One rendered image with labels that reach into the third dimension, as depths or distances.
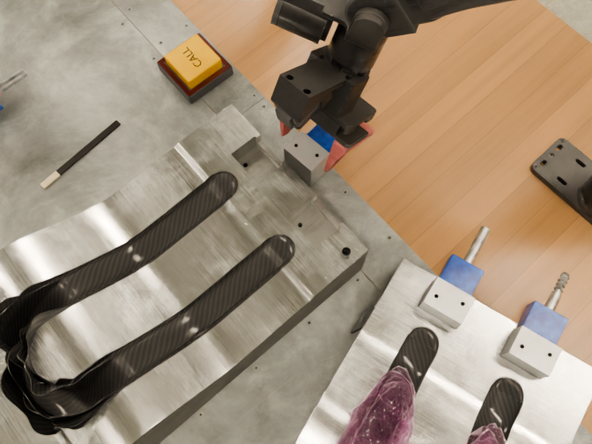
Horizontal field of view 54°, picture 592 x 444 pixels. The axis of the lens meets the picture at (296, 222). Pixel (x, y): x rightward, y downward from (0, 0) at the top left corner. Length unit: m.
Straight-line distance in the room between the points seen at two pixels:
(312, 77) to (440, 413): 0.39
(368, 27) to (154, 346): 0.40
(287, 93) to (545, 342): 0.40
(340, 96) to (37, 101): 0.47
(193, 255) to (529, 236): 0.45
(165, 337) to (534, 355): 0.41
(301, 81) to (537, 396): 0.44
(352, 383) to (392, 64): 0.48
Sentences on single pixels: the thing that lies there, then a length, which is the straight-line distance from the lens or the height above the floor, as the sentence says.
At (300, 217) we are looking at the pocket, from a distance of 0.73.
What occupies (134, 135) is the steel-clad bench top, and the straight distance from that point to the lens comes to 0.88.
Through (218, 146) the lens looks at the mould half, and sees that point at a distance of 0.75.
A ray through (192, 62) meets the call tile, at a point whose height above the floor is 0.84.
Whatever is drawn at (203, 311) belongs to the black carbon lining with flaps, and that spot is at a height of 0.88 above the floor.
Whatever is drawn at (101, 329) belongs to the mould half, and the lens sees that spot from 0.67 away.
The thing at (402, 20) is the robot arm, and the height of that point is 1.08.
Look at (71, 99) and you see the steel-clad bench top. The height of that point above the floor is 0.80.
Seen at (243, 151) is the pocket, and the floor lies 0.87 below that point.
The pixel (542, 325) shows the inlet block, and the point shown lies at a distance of 0.74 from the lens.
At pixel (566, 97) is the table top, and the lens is 0.96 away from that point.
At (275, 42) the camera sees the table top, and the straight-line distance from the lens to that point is 0.94.
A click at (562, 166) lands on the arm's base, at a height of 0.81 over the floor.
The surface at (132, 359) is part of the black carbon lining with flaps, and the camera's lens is 0.66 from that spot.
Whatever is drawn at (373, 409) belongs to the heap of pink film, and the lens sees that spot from 0.65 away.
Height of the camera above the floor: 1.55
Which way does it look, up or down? 71 degrees down
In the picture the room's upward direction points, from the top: 2 degrees counter-clockwise
